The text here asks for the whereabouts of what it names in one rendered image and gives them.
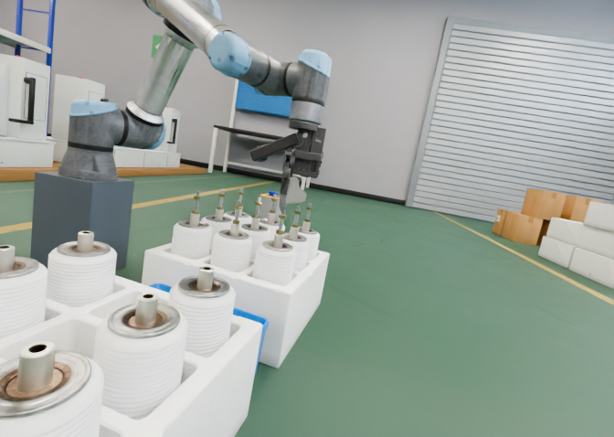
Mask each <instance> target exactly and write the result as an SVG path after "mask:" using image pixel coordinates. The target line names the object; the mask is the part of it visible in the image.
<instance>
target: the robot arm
mask: <svg viewBox="0 0 614 437"><path fill-rule="evenodd" d="M143 2H144V4H145V5H146V6H147V7H148V8H149V9H151V10H152V11H153V12H154V13H155V14H156V15H158V16H159V17H162V18H163V19H164V21H163V25H164V29H165V32H164V36H163V38H162V40H161V42H160V45H159V47H158V49H157V51H156V53H155V55H154V57H153V61H152V63H151V65H150V68H149V69H148V71H147V74H146V76H145V78H144V80H143V84H142V86H141V88H140V90H139V92H138V94H137V97H136V99H135V101H129V102H128V103H127V106H126V108H125V110H121V109H118V108H119V107H118V104H117V103H112V102H104V101H88V100H80V99H76V100H73V101H72V102H71V104H70V112H69V134H68V147H67V151H66V153H65V154H64V156H63V159H62V161H61V165H59V166H58V174H59V175H60V176H65V177H71V178H77V179H84V180H93V181H115V180H117V179H118V172H117V169H116V164H115V161H114V157H113V148H114V145H117V146H124V147H131V148H137V149H141V150H145V149H147V150H153V149H155V148H157V147H158V146H160V145H161V144H162V142H163V141H164V138H165V135H166V133H165V131H166V126H165V123H164V117H163V111H164V108H165V106H166V104H167V103H168V101H169V99H170V97H171V95H172V93H173V91H174V89H175V86H176V84H177V82H178V80H179V78H180V76H181V74H182V72H183V70H184V68H185V65H186V63H187V61H188V60H189V58H190V56H191V54H192V52H193V50H194V49H195V48H200V49H201V50H202V51H203V52H204V53H206V54H207V55H208V57H209V59H210V63H211V65H212V66H213V68H214V69H216V70H218V71H220V72H221V73H222V74H224V75H226V76H228V77H230V78H234V79H237V80H240V81H242V82H245V83H247V84H248V85H250V86H252V88H253V89H254V90H255V92H257V93H258V94H262V95H266V96H285V97H292V100H291V111H290V117H289V119H290V122H289V128H292V129H295V130H298V132H297V134H296V133H293V134H290V135H288V136H285V137H283V138H281V139H279V140H277V141H274V142H272V143H269V144H265V145H263V146H261V145H260V146H257V147H256V148H255V149H254V150H252V151H250V152H249V154H250V156H251V158H252V160H253V161H256V162H264V161H266V160H267V159H268V158H269V157H271V156H273V155H276V154H278V153H281V152H283V151H287V152H285V156H284V160H283V166H282V171H283V173H282V180H281V193H280V204H279V207H280V210H281V214H282V215H284V213H285V210H286V207H287V204H291V203H302V202H304V201H305V199H306V198H307V193H306V192H305V191H303V190H302V189H301V188H300V178H298V177H297V176H292V174H295V175H300V176H303V177H308V178H309V177H312V178H317V177H318V175H319V172H320V170H319V167H321V163H322V161H321V160H322V159H323V156H322V153H323V143H324V137H325V133H326V129H324V128H320V126H319V125H321V124H322V119H323V111H324V105H325V100H326V95H327V90H328V85H329V79H330V78H331V77H330V73H331V66H332V60H331V58H330V56H328V55H327V54H326V53H324V52H321V51H319V50H315V49H305V50H303V51H302V52H301V53H300V56H299V58H298V62H280V61H278V60H276V59H274V58H273V57H271V56H269V55H268V54H266V53H264V52H263V51H261V50H259V49H258V48H256V47H254V46H252V45H251V44H250V43H249V42H248V41H246V40H245V39H244V38H242V37H241V36H240V35H238V34H237V33H236V32H235V31H233V30H232V29H231V28H230V27H228V26H227V25H226V24H224V23H223V22H222V21H221V18H222V17H221V10H220V7H219V4H218V2H217V1H216V0H143ZM304 133H307V134H308V136H307V137H305V138H304V137H303V134H304ZM297 136H298V137H297Z"/></svg>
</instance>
